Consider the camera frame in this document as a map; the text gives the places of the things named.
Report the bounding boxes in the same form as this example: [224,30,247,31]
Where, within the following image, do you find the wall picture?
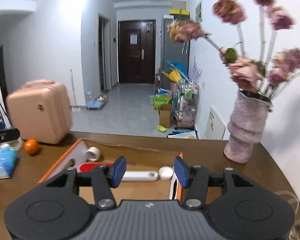
[195,0,203,23]

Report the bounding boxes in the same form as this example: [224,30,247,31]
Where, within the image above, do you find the yellow box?
[169,8,190,15]

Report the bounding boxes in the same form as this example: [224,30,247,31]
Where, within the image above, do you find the purple wall decoration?
[193,56,203,80]

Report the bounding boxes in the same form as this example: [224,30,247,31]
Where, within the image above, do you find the blue yellow plastic bundle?
[161,60,189,82]

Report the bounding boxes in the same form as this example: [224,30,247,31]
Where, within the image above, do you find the dark brown entrance door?
[118,19,157,84]

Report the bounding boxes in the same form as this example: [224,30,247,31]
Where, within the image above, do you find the white tape roll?
[86,146,101,162]

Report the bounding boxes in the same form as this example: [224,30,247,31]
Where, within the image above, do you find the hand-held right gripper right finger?
[174,156,263,210]

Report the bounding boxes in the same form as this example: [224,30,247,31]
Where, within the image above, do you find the blue pet bed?
[86,92,108,110]

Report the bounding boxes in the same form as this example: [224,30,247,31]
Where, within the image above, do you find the silver curled ribbon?
[275,190,300,240]

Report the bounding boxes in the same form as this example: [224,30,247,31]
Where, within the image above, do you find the white round jar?
[159,166,174,181]

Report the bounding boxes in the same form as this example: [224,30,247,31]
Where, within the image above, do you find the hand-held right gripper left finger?
[39,156,127,210]

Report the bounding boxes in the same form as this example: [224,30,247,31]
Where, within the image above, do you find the orange cardboard box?
[37,138,183,203]

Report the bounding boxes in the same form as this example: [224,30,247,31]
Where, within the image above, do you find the red flat case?
[79,163,114,173]

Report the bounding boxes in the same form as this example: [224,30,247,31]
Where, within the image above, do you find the grey refrigerator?
[161,16,190,80]

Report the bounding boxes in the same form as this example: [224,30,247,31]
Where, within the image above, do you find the green printed bag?
[152,94,172,110]

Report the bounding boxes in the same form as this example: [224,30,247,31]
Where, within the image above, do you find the blue tissue pack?
[0,146,18,180]

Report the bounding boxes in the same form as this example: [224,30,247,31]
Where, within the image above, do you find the brown cardboard carton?
[159,104,173,128]

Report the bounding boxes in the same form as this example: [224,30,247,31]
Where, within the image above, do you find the blue white paper bag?
[168,130,197,139]

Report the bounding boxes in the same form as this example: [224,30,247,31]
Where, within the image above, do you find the wire storage cart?
[172,79,199,130]

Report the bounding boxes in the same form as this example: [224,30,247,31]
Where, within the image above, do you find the pink textured vase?
[224,90,272,164]

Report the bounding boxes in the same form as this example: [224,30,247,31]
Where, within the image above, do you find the dried pink flowers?
[167,0,300,100]

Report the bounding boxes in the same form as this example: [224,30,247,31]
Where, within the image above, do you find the white flat case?
[121,170,158,182]

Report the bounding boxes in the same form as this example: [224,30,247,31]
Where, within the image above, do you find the white flat panel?
[205,106,226,140]

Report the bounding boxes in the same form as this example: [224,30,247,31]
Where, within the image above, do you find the pink suitcase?
[6,79,73,145]

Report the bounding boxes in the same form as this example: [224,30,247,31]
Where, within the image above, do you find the orange fruit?
[24,139,40,155]

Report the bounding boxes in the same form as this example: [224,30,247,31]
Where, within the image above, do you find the white broom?
[70,69,81,111]

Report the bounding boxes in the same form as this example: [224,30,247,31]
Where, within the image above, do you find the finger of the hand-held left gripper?
[0,128,20,157]

